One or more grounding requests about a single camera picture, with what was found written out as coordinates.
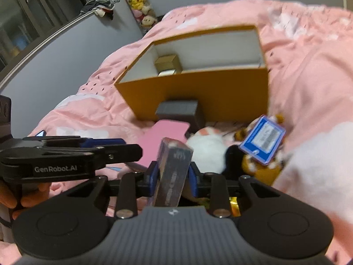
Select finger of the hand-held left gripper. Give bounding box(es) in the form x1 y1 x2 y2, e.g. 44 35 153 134
95 144 143 169
23 131 127 148

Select pink cloud print blanket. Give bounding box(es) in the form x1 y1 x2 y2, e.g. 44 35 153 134
0 0 353 265

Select dark glass window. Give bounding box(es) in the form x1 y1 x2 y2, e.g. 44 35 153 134
0 0 96 69

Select dark grey box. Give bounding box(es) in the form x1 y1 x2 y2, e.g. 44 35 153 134
155 99 206 133

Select pink card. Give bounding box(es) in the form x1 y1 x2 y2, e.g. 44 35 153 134
138 119 191 169

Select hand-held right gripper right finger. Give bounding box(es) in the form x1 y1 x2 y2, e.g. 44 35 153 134
188 161 280 218

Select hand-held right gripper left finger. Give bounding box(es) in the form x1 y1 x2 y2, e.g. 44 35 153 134
65 161 160 219

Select small gold box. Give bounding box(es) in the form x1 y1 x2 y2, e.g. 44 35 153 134
154 54 182 76

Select gold foil wrapper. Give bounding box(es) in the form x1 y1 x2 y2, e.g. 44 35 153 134
229 197 241 217

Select grey hanging clothes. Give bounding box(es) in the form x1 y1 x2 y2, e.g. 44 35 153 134
81 0 120 20

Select curved metal rail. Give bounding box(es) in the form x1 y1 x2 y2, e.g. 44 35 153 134
0 9 91 89

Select pile of plush toys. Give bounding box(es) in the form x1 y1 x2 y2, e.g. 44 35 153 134
116 0 159 29

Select person's left hand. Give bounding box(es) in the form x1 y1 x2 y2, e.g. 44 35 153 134
0 181 51 219

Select blue barcode card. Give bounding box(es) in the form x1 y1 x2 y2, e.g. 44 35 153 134
239 115 287 166

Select brown plush toy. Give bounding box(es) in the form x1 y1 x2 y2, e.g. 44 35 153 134
233 113 287 185

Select orange cardboard box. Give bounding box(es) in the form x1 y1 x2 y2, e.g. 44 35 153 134
114 25 269 123

